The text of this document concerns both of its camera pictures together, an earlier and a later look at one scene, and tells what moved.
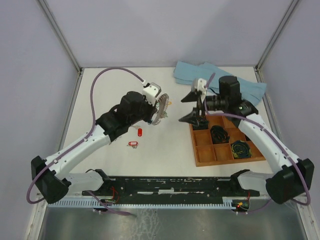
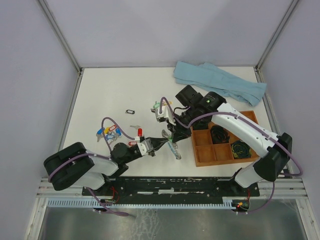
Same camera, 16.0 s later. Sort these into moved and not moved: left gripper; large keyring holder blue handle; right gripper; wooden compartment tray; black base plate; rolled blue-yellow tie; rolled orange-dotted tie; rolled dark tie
Moved: left gripper; large keyring holder blue handle; right gripper
Not moved: wooden compartment tray; rolled orange-dotted tie; black base plate; rolled blue-yellow tie; rolled dark tie
